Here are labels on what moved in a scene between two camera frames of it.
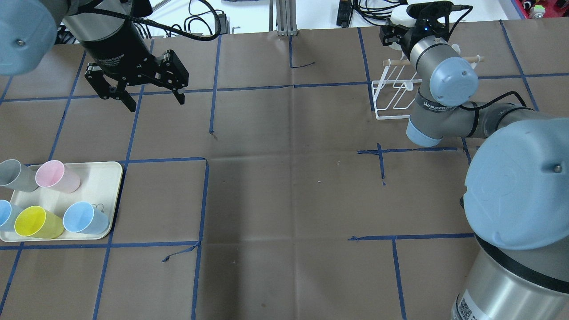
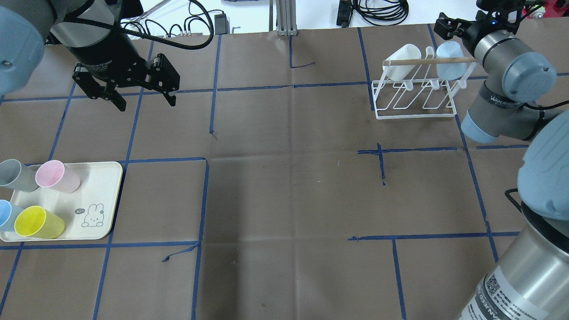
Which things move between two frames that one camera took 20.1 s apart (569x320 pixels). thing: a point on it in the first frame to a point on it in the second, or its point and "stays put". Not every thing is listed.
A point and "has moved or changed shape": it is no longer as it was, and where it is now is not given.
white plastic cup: x=400 y=17 has moved or changed shape
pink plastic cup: x=53 y=174 stays put
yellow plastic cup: x=34 y=221 stays put
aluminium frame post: x=286 y=18 stays put
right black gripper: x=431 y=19 to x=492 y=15
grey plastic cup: x=14 y=176 stays put
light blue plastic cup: x=82 y=217 has moved or changed shape
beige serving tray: x=100 y=184 stays put
